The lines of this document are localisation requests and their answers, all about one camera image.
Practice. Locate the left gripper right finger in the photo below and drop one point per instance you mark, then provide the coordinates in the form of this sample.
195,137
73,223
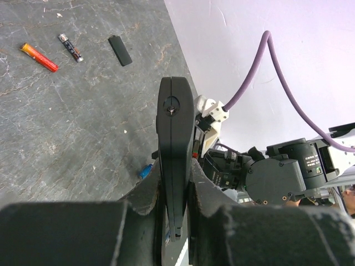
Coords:
223,232

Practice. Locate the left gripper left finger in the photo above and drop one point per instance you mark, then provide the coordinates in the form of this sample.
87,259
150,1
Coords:
128,231

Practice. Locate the blue AAA battery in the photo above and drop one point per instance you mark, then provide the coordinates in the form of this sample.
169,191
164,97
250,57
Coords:
145,171

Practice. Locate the black remote control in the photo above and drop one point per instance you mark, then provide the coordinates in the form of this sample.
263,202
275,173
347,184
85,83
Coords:
175,129

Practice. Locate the black battery cover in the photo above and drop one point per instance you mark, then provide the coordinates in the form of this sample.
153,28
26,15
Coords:
120,50

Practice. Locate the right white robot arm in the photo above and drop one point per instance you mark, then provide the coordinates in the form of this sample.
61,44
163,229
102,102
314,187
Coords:
291,170

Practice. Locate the black AAA battery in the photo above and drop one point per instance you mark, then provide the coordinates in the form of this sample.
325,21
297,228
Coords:
70,47

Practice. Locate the red orange AAA battery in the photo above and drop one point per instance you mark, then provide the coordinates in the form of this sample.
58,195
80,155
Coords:
39,57

